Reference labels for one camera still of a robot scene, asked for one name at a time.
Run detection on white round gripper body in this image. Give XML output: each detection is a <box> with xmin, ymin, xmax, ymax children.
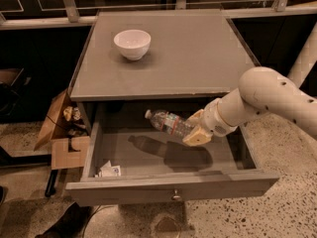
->
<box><xmin>201</xmin><ymin>98</ymin><xmax>237</xmax><ymax>137</ymax></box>

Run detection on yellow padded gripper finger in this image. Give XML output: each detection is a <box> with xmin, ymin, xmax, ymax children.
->
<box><xmin>182</xmin><ymin>125</ymin><xmax>212</xmax><ymax>147</ymax></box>
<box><xmin>187</xmin><ymin>109</ymin><xmax>204</xmax><ymax>125</ymax></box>

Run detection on clear plastic water bottle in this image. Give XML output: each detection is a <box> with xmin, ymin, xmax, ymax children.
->
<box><xmin>145</xmin><ymin>109</ymin><xmax>194</xmax><ymax>139</ymax></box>

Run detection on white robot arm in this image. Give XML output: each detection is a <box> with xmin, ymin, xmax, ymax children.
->
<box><xmin>183</xmin><ymin>25</ymin><xmax>317</xmax><ymax>146</ymax></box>

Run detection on round metal drawer knob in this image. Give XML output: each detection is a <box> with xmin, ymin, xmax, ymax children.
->
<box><xmin>171</xmin><ymin>189</ymin><xmax>182</xmax><ymax>201</ymax></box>

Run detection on grey open top drawer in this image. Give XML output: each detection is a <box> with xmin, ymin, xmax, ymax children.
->
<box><xmin>65</xmin><ymin>116</ymin><xmax>280</xmax><ymax>207</ymax></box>

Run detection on grey wooden nightstand cabinet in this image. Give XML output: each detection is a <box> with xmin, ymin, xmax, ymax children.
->
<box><xmin>67</xmin><ymin>9</ymin><xmax>273</xmax><ymax>127</ymax></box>

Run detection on white ceramic bowl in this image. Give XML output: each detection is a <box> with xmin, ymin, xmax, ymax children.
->
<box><xmin>114</xmin><ymin>30</ymin><xmax>152</xmax><ymax>60</ymax></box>

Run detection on white paper packets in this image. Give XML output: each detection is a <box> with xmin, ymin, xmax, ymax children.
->
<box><xmin>95</xmin><ymin>161</ymin><xmax>121</xmax><ymax>178</ymax></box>

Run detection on crumpled trash in box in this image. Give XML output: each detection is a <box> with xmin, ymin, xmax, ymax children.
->
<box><xmin>62</xmin><ymin>106</ymin><xmax>81</xmax><ymax>121</ymax></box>

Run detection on brown cardboard box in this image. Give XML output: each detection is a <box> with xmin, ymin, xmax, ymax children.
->
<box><xmin>34</xmin><ymin>90</ymin><xmax>90</xmax><ymax>170</ymax></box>

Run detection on black shoe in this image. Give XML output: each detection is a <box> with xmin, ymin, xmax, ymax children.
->
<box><xmin>35</xmin><ymin>202</ymin><xmax>92</xmax><ymax>238</ymax></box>

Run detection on thin black cable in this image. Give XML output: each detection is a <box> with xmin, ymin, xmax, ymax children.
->
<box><xmin>81</xmin><ymin>204</ymin><xmax>117</xmax><ymax>238</ymax></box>

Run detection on metal window railing frame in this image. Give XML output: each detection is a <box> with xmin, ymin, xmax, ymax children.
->
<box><xmin>0</xmin><ymin>0</ymin><xmax>317</xmax><ymax>29</ymax></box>

